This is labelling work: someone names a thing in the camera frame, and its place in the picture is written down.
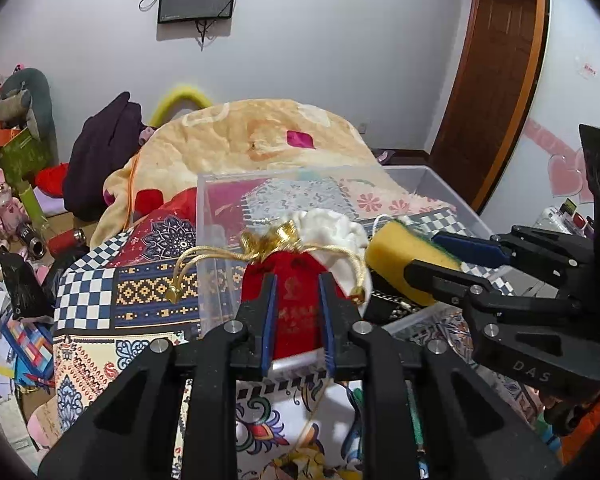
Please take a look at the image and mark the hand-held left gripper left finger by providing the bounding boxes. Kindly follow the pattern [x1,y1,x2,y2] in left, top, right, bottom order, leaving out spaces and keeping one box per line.
[37,274,277,480]

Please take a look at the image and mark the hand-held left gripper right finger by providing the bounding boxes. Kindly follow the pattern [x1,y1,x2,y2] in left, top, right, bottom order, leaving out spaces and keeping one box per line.
[318,272,564,480]

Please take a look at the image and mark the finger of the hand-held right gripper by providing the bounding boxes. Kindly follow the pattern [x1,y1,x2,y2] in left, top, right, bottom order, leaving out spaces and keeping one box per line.
[432,225,596,285]
[404,258,583,318]

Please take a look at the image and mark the red velvet drawstring pouch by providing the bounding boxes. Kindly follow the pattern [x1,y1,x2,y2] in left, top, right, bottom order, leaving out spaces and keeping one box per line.
[172,221,372,362]

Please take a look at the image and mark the yellow sponge with green pad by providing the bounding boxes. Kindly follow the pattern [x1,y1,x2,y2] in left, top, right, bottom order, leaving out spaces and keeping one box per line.
[366,217,464,307]

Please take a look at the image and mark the clear plastic storage box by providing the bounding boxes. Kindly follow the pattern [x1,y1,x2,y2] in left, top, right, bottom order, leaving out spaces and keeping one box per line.
[196,163,518,346]

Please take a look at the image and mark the white cloth pouch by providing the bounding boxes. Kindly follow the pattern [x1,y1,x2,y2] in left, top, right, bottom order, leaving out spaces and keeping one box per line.
[292,208,372,307]

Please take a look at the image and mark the row of small cosmetic items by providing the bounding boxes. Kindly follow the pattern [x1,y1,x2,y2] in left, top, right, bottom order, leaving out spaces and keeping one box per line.
[532,198,597,241]

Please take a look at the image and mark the patterned patchwork blanket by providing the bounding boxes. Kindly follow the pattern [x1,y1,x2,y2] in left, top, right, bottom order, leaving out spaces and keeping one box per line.
[52,175,551,480]

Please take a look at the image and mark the brown wooden door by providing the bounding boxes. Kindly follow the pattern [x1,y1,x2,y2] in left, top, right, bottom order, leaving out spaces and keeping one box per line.
[429,0,552,214]

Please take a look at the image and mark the beige fleece blanket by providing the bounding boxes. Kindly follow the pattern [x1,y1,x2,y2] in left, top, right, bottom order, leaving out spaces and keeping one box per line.
[89,99,382,250]

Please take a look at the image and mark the red cylinder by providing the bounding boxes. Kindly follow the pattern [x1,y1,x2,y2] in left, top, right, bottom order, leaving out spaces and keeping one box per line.
[47,227,87,259]

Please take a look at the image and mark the dark purple garment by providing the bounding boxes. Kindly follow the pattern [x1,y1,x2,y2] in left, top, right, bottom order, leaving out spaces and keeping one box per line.
[62,91,149,222]

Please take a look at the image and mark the colourful block-print box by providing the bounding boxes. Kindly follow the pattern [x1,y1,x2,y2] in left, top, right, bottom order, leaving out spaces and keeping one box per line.
[2,319,56,392]

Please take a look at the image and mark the black plastic bag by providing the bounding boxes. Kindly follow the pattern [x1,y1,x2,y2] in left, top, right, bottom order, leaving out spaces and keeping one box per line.
[0,250,57,322]

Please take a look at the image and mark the yellow-green hoop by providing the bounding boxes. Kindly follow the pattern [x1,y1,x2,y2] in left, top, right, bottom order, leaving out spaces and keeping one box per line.
[149,82,212,129]

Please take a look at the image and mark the red cloth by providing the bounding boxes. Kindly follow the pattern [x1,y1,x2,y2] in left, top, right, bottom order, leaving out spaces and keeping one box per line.
[34,162,72,199]

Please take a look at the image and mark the pink bunny toy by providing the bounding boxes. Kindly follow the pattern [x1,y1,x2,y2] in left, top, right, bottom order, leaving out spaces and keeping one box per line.
[0,169,29,242]

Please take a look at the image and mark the green cardboard box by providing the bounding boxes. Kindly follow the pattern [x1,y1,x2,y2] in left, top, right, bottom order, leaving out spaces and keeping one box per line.
[0,127,54,231]

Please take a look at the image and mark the grey plush toy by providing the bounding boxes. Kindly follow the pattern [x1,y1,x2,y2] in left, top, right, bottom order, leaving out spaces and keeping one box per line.
[0,67,59,161]

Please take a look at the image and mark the black patterned strap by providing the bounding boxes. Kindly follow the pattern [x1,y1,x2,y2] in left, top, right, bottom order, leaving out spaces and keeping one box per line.
[370,287,434,324]

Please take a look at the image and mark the pink heart wall sticker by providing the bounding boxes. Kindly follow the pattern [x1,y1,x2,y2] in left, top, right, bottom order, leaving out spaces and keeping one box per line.
[547,147,597,206]

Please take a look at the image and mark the pink ribbon wall sticker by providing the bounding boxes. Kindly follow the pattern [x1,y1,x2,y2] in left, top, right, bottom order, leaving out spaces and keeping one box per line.
[524,117,583,161]

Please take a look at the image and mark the small white wall sticker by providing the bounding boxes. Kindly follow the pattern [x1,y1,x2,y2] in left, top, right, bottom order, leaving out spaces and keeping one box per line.
[575,55,600,81]

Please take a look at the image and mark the black camera lens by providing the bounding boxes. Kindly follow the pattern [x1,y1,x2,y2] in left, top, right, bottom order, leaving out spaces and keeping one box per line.
[15,222,46,261]

